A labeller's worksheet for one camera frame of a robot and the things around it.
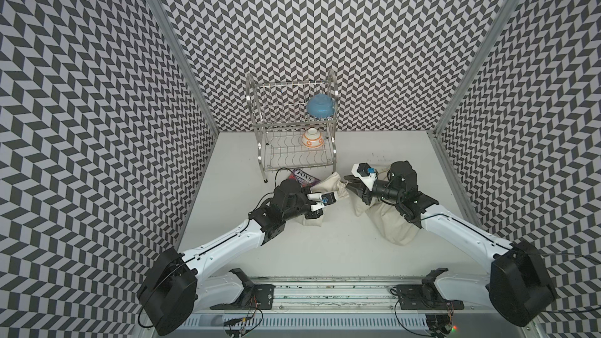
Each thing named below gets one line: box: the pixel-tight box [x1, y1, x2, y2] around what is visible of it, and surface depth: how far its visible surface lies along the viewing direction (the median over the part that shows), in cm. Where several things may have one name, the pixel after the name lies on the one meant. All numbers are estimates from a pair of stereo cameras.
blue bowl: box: [306, 93, 335, 119], surface depth 88 cm
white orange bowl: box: [302, 127, 324, 149], surface depth 107 cm
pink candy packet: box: [287, 169, 321, 188], surface depth 103 cm
